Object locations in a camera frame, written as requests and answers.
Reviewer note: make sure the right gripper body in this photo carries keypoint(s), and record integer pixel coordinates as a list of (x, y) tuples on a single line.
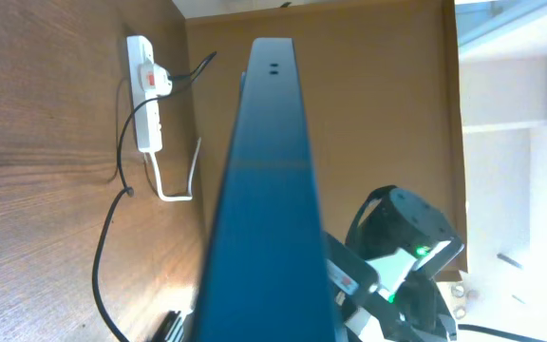
[(387, 304)]

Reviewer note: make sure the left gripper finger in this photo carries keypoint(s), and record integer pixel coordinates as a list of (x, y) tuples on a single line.
[(174, 327)]

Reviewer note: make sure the blue Galaxy smartphone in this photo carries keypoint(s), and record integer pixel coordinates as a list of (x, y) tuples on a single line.
[(265, 276)]

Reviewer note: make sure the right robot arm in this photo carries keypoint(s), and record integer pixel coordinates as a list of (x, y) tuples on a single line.
[(383, 273)]

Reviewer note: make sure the white charger plug adapter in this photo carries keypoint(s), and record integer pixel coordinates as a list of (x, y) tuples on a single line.
[(155, 79)]

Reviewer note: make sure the white power extension strip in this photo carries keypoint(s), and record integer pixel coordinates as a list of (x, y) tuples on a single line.
[(147, 117)]

